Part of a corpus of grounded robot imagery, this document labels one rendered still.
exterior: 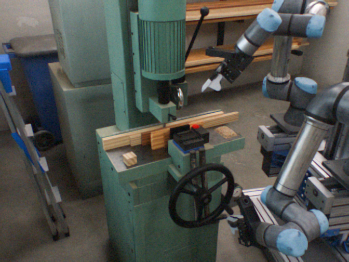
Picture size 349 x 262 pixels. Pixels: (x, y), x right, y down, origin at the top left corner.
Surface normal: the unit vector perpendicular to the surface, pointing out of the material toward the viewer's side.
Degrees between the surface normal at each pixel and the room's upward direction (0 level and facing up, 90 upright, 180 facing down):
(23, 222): 0
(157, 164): 90
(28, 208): 0
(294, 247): 60
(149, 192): 90
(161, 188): 90
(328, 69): 90
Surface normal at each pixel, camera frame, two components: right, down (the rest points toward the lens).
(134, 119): 0.45, 0.42
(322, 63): -0.89, 0.22
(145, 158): 0.00, -0.88
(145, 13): -0.60, 0.38
